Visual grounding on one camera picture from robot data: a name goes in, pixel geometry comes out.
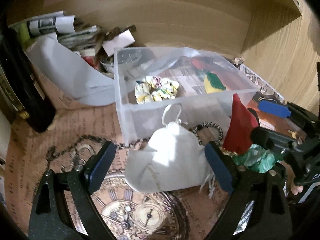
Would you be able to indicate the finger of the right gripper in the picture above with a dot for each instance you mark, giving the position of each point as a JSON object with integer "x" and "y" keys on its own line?
{"x": 273, "y": 108}
{"x": 274, "y": 141}

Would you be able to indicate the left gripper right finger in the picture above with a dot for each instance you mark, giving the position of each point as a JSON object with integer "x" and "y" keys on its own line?
{"x": 257, "y": 207}

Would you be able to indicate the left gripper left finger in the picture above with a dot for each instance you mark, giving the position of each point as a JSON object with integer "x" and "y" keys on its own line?
{"x": 63, "y": 207}

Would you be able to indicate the green striped cloth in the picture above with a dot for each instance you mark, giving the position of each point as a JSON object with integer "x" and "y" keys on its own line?
{"x": 258, "y": 159}

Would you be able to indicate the red felt pouch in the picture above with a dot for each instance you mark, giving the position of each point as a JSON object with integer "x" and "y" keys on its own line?
{"x": 238, "y": 137}

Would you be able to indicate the yellow green sponge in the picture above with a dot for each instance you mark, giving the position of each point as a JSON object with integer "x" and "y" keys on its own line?
{"x": 212, "y": 84}

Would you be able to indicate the white drawstring pouch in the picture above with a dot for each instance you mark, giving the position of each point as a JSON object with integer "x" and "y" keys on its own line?
{"x": 172, "y": 160}

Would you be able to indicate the floral fabric scrunchie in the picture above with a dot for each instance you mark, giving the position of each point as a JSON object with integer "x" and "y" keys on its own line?
{"x": 155, "y": 89}

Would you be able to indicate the vintage newspaper print mat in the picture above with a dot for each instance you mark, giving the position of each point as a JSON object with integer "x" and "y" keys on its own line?
{"x": 77, "y": 133}

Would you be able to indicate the clear plastic storage box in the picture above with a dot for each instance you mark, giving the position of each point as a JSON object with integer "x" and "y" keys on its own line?
{"x": 186, "y": 66}

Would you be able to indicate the dark wine bottle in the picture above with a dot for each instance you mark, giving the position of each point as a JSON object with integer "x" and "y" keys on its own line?
{"x": 20, "y": 84}

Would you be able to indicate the white plastic sheet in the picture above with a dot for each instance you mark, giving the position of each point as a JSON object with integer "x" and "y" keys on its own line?
{"x": 70, "y": 73}

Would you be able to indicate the small white cardboard box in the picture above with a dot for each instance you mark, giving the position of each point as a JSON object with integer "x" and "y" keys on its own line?
{"x": 122, "y": 40}

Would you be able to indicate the rolled newspaper stack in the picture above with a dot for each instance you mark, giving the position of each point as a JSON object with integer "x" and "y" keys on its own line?
{"x": 70, "y": 30}

